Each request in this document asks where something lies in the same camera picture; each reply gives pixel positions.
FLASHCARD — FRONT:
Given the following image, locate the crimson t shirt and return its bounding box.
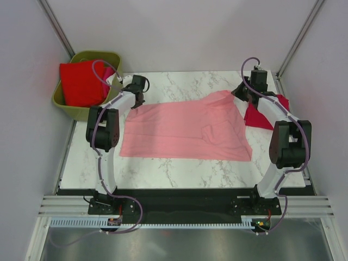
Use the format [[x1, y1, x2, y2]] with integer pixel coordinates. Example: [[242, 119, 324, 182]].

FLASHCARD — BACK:
[[244, 94, 289, 131]]

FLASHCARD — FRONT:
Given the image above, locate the light pink t shirt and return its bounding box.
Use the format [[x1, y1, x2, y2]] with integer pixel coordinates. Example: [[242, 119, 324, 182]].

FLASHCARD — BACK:
[[120, 90, 252, 161]]

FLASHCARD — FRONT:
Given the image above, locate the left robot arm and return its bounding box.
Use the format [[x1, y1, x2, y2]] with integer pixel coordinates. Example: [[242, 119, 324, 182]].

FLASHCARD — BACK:
[[85, 74, 150, 214]]

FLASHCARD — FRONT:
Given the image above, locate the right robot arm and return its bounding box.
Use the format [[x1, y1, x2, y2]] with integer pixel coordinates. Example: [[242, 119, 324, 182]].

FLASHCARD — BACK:
[[232, 67, 312, 214]]

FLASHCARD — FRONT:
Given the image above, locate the magenta shirt in bin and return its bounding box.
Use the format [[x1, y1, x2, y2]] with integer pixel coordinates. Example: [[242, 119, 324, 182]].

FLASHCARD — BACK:
[[102, 67, 115, 99]]

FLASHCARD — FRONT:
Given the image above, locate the bright red folded shirt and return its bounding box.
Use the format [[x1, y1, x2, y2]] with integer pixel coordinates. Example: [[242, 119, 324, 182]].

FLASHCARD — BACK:
[[59, 60, 105, 108]]

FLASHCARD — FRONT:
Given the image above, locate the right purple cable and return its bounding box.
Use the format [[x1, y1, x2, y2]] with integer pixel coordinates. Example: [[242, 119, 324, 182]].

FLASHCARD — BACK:
[[241, 57, 312, 237]]

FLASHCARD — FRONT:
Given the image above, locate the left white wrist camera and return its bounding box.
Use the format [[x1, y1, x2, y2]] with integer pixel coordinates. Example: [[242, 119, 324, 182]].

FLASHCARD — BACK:
[[112, 74, 133, 88]]

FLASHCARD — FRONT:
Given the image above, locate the right aluminium corner post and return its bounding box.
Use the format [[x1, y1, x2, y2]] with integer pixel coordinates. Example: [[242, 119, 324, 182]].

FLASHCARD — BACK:
[[276, 0, 326, 80]]

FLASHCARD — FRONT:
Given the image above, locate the aluminium corner post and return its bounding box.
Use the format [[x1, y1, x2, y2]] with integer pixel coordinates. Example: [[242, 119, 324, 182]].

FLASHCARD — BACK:
[[276, 0, 326, 80], [38, 0, 76, 59]]

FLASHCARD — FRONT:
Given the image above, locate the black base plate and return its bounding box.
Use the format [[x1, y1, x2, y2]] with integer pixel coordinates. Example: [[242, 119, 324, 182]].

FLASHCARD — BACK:
[[88, 188, 282, 222]]

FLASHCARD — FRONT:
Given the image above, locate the left aluminium corner post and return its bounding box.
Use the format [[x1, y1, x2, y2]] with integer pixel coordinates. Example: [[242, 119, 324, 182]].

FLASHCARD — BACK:
[[38, 0, 76, 59]]

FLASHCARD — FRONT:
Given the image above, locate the aluminium rail frame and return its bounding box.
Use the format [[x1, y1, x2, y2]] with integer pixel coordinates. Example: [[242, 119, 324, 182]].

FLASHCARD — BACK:
[[39, 71, 333, 218]]

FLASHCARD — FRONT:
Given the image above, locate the white slotted cable duct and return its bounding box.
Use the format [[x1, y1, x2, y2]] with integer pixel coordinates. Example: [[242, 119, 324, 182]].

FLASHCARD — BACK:
[[49, 214, 270, 229]]

